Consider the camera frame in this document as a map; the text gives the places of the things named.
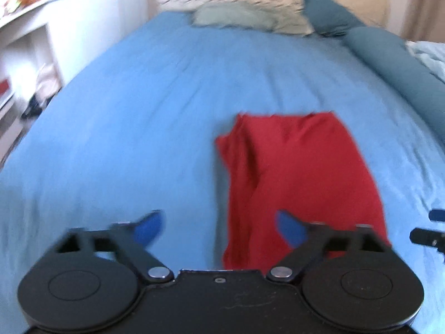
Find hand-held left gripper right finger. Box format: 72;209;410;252
266;210;392;282

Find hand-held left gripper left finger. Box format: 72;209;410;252
54;210;174;283

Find red knit sweater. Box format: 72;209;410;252
215;111;392;270

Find bed with blue sheet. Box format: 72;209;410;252
0;10;445;286

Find light blue blanket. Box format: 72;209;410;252
405;40;445;84

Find teal duvet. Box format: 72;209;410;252
342;26;445;136

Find black shoes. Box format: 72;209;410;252
21;95;47;119

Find beige cloth bag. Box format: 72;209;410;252
35;63;61;93

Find teal pillow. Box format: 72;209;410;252
302;0;365;38

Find grey-green pillow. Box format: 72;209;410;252
191;2;313;35

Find white shelf unit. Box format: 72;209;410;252
0;0;77;154

